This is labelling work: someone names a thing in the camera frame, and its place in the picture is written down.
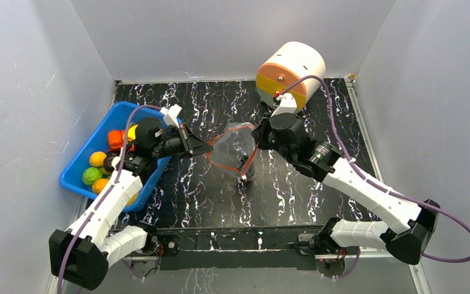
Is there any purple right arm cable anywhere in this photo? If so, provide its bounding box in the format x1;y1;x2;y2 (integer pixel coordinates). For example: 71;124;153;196
277;75;470;264

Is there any round drawer cabinet toy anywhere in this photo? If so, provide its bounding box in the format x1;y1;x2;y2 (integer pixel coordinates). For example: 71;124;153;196
256;41;326;110

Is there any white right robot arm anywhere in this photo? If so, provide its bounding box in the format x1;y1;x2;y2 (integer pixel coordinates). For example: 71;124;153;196
252;113;438;265

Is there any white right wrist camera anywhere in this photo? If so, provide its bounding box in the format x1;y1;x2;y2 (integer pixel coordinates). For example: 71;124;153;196
271;93;297;116

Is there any yellow toy lemon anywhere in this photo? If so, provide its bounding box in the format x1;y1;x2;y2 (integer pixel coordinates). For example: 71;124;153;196
88;151;107;168

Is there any orange toy fruit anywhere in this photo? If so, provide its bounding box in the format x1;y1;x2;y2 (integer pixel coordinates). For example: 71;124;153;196
107;130;125;151

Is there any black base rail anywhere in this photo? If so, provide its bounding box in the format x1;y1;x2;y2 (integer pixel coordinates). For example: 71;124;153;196
129;225;362;272

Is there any yellow toy pepper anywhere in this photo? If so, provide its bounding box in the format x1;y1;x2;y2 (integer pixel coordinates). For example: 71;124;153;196
127;124;138;142

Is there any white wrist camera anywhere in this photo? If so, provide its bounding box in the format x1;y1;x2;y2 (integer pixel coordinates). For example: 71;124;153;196
160;104;182;128
271;93;297;116

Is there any blue plastic bin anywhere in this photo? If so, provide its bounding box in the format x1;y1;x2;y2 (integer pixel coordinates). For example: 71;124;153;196
59;102;172;213

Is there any clear zip bag orange zipper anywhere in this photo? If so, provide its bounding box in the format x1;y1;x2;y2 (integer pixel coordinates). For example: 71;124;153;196
207;122;258;182

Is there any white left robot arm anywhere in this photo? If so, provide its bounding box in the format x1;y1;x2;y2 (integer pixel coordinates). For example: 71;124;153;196
48;118;212;293

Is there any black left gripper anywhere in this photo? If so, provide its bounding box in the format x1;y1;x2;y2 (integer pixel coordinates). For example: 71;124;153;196
153;124;214;160

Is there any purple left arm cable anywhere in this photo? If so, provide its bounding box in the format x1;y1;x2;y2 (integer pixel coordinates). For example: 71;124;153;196
56;105;167;294

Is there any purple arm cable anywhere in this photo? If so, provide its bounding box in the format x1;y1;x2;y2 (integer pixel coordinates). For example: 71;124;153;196
277;75;470;264
56;105;167;294

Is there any green toy fruit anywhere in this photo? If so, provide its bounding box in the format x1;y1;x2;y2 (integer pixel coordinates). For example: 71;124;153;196
81;167;103;187

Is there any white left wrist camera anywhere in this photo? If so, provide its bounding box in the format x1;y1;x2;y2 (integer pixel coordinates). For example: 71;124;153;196
160;104;182;128

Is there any orange toy citrus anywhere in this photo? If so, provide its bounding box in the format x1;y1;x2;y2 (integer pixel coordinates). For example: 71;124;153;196
91;178;109;195

